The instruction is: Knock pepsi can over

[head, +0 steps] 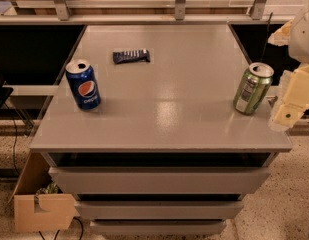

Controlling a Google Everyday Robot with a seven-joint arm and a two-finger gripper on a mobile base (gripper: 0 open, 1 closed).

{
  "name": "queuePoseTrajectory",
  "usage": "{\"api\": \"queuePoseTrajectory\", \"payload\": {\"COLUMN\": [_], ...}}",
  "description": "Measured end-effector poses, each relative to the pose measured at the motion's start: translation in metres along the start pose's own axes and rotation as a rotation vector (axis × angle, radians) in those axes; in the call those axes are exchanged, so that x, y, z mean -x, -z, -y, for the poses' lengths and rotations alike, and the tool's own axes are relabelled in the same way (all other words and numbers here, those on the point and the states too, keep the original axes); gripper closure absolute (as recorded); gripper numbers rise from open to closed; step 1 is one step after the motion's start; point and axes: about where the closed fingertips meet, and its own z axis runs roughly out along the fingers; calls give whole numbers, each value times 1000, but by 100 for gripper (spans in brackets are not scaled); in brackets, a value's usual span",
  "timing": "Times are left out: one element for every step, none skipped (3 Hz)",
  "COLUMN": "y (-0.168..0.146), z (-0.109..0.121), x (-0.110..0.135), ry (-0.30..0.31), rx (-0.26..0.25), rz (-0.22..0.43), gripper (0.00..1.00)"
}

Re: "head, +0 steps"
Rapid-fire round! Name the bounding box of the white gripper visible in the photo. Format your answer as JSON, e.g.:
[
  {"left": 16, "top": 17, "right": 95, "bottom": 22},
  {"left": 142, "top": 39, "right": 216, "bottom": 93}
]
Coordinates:
[{"left": 268, "top": 0, "right": 309, "bottom": 131}]

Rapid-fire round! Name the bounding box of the blue pepsi can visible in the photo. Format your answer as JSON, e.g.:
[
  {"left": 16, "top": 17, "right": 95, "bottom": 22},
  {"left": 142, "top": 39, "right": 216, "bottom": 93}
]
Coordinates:
[{"left": 65, "top": 59, "right": 101, "bottom": 110}]

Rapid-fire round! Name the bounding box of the green soda can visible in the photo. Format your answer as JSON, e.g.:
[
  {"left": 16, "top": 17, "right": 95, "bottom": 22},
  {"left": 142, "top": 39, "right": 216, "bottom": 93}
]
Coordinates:
[{"left": 233, "top": 62, "right": 274, "bottom": 115}]

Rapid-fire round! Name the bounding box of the dark blue snack wrapper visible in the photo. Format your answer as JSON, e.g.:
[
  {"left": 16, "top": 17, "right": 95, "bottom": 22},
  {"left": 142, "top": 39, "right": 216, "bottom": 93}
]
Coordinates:
[{"left": 112, "top": 49, "right": 150, "bottom": 64}]

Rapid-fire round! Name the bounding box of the grey drawer cabinet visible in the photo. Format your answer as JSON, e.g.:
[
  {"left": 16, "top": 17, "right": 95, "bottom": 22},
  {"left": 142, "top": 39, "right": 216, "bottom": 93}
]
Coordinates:
[{"left": 31, "top": 25, "right": 291, "bottom": 234}]

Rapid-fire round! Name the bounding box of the cardboard box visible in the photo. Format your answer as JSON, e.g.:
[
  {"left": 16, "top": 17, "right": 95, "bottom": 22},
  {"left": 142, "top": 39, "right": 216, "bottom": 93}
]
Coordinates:
[{"left": 11, "top": 153, "right": 76, "bottom": 233}]

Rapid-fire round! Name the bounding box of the thin black antenna cable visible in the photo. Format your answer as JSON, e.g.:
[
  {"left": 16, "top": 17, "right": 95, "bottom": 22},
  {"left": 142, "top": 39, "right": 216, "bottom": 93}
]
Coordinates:
[{"left": 259, "top": 12, "right": 274, "bottom": 65}]

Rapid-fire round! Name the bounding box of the metal shelf frame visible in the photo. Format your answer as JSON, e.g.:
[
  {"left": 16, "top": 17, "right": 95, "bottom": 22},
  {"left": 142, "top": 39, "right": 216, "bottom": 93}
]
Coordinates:
[{"left": 0, "top": 0, "right": 307, "bottom": 25}]

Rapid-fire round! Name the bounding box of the black floor cable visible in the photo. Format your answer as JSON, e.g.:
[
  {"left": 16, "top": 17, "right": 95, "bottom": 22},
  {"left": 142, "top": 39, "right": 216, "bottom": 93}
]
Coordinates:
[{"left": 3, "top": 100, "right": 22, "bottom": 177}]

